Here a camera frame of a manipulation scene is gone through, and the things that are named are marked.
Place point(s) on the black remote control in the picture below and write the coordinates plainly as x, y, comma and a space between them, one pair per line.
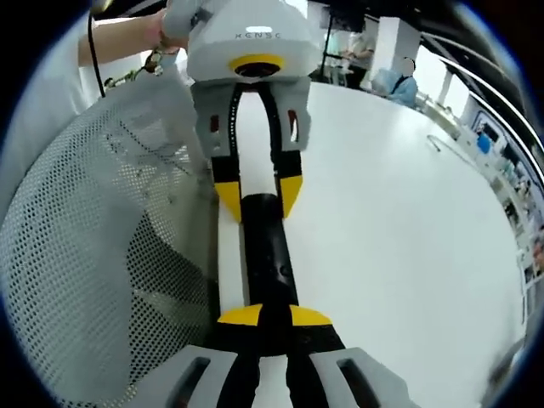
268, 255

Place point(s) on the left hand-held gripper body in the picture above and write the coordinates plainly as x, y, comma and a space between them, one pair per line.
255, 30

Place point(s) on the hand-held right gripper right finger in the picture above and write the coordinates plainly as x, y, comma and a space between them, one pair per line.
340, 378

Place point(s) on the grey mesh office chair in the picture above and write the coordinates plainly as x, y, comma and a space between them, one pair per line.
85, 255

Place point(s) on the person's left hand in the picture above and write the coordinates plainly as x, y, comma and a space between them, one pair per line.
170, 44

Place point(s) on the green yellow trinket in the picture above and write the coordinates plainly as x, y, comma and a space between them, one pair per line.
144, 70

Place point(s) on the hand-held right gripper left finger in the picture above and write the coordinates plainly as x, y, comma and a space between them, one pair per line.
204, 378

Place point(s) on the person's white shirt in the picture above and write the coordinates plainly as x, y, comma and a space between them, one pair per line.
38, 106

